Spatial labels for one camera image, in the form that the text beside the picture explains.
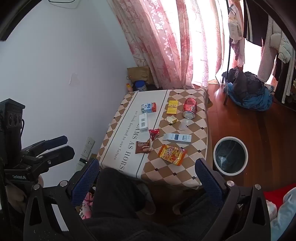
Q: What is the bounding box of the light blue cloth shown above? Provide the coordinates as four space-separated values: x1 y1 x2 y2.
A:
269 188 296 241

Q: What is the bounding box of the red soda can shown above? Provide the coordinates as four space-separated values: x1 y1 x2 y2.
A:
182 98 197 119

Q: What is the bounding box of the white air conditioner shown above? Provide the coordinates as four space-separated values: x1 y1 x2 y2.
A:
48 0 78 9

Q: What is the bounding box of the pink floral curtain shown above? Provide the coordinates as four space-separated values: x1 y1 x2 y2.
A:
109 0 229 90

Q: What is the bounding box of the white wall socket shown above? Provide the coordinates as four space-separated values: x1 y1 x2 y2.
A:
83 137 96 159

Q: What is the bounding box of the pink cartoon slipper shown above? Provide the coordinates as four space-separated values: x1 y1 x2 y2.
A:
80 186 97 219

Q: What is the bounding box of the person's left hand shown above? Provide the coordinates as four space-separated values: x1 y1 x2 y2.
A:
5 183 28 214

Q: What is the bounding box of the brown snack wrapper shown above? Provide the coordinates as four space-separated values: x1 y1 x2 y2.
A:
135 139 151 154

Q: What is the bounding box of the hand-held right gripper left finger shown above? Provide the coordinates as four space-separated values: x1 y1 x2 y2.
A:
23 158 100 241

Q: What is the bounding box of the orange snack packet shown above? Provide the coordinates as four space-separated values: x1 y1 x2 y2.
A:
158 144 187 166

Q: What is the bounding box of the blue white flat box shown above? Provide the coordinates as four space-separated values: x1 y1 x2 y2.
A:
163 133 192 145

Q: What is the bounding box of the white printed hanging garment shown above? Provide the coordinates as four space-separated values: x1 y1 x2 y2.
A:
228 4 245 67

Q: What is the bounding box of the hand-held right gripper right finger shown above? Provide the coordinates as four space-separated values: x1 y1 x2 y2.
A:
195 158 271 241

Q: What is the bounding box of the blue white milk carton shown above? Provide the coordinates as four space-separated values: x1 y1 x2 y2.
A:
141 102 157 114

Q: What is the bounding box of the yellow cigarette box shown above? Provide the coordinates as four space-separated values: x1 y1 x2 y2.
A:
166 100 179 115

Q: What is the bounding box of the clear plastic wrapper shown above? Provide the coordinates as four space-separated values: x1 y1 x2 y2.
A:
179 120 192 131

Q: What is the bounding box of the black white-striped hanging garment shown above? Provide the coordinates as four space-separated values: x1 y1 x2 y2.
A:
243 0 270 47

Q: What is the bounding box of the red snack wrapper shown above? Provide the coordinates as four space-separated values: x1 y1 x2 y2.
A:
149 128 160 141

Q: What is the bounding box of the white barcode box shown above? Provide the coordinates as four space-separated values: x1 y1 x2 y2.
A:
139 113 149 132

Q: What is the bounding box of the brown paper bag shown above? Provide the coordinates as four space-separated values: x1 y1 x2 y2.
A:
127 66 152 86

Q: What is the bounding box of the red cloth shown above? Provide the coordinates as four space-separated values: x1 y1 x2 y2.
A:
264 183 296 207

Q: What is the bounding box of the dark hanging garment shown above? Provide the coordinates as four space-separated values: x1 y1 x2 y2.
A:
273 46 296 105

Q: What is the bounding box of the blue and dark clothes pile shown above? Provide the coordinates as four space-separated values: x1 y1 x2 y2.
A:
222 66 275 112

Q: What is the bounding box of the table with checkered tablecloth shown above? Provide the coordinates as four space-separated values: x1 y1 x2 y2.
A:
97 89 208 188

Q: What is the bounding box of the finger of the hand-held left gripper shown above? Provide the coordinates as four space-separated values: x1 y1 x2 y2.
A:
23 146 76 173
21 136 69 156

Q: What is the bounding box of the black clothes rack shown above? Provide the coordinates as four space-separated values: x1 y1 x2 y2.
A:
222 0 234 106

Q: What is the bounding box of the blue tin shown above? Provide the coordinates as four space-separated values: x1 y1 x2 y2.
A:
134 80 148 92

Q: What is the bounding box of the white bin with black bag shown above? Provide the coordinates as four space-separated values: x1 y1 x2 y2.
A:
213 136 248 176

